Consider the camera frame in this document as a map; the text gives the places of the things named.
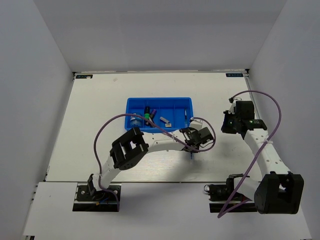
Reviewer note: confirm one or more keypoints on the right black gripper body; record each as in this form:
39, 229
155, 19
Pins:
229, 123

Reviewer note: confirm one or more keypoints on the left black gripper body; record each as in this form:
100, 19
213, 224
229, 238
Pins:
194, 151

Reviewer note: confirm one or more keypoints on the green white pen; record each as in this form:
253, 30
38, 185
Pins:
185, 118

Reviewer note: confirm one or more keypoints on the white eraser stick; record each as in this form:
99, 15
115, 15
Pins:
164, 120

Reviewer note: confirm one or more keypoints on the purple cap black highlighter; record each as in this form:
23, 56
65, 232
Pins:
152, 114

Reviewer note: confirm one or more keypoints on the green cap black highlighter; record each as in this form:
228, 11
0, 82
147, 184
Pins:
147, 112

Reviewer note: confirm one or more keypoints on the blue white tape roll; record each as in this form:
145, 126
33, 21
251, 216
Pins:
136, 120

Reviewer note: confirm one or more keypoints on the yellow cap black highlighter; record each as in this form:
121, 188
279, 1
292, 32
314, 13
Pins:
150, 123

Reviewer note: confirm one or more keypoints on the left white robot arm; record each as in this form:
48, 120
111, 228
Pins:
129, 149

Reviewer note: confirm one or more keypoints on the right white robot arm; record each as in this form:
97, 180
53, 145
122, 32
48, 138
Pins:
279, 191

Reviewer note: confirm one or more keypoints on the blue divided plastic tray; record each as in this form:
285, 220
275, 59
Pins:
171, 108

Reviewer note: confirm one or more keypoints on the right corner label sticker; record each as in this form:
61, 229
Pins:
234, 75

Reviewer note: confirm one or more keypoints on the corner label sticker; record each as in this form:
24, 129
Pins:
234, 75
84, 76

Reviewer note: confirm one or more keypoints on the left corner label sticker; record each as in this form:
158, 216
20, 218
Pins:
84, 76

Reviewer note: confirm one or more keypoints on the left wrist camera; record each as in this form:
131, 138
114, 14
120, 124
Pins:
196, 124

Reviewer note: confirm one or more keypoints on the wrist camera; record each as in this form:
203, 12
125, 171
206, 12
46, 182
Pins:
232, 108
196, 124

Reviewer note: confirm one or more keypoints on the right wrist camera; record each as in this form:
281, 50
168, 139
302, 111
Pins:
232, 108

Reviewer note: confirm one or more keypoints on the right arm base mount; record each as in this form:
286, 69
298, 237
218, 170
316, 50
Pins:
219, 193

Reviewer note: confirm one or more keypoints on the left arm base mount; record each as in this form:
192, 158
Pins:
101, 202

